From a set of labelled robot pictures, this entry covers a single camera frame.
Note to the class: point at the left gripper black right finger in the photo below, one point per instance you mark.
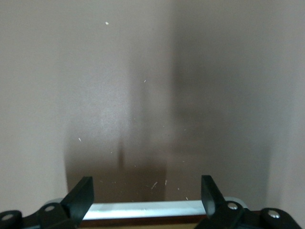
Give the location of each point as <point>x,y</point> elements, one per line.
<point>210,202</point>

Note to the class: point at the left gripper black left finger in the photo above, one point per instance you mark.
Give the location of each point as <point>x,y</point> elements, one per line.
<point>78,202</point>

